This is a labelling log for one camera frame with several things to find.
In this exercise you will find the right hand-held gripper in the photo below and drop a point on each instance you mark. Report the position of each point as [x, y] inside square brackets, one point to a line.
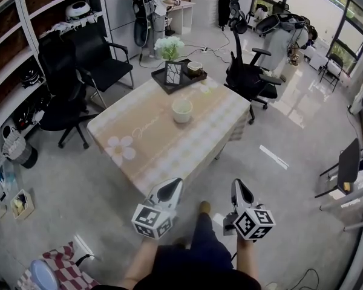
[254, 220]

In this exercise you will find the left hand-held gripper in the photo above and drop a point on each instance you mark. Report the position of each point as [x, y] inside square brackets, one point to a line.
[157, 213]

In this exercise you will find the white cup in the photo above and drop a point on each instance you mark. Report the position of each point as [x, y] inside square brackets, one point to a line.
[181, 113]

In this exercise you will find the person's right forearm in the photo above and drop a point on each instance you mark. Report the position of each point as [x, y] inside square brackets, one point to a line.
[247, 257]

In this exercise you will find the person's left forearm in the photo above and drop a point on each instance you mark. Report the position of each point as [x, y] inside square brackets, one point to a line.
[140, 261]

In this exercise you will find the person's brown shoe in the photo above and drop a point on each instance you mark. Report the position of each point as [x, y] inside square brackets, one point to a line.
[204, 206]

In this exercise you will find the person's dark trousers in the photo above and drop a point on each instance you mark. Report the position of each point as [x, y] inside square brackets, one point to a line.
[199, 258]

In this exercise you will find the beige floral tablecloth table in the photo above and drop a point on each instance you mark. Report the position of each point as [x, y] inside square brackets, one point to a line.
[157, 137]

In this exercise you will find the black side chair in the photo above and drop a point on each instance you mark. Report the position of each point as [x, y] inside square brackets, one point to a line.
[346, 168]

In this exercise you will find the red white checked cloth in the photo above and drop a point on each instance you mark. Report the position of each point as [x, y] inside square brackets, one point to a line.
[66, 272]

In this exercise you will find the light blue round lid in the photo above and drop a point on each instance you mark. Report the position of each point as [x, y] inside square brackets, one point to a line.
[43, 275]

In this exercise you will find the black tray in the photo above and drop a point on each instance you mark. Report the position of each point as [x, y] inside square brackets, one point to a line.
[161, 83]

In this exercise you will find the small cardboard box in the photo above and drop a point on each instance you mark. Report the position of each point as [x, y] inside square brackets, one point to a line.
[22, 205]

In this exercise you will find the black office chair with headrest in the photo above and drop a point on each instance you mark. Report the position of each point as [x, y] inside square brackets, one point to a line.
[248, 80]

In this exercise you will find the dark bowl with white rim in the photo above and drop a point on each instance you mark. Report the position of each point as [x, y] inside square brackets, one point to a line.
[194, 69]

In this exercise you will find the grey waste basket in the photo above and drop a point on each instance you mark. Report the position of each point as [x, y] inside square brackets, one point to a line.
[18, 148]

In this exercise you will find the black mesh visitor chair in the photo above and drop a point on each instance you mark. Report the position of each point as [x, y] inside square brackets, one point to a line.
[100, 62]

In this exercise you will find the white flower bouquet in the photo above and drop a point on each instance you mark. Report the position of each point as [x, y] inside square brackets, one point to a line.
[168, 45]

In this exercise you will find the white power strip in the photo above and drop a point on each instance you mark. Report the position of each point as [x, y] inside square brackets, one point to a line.
[204, 49]

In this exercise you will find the black folding chair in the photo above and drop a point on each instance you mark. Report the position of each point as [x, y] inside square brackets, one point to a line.
[332, 68]

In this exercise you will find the white tall cabinet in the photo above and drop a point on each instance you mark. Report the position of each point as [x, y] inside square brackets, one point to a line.
[121, 17]

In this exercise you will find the white desk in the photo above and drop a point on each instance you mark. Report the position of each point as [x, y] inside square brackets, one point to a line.
[181, 14]

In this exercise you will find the white helmet device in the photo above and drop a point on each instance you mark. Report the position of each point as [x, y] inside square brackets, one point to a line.
[78, 10]

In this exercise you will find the black picture frame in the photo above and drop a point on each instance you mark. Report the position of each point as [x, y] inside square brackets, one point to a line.
[173, 73]

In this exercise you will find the white wall shelf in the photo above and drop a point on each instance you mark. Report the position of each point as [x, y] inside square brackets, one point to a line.
[9, 50]

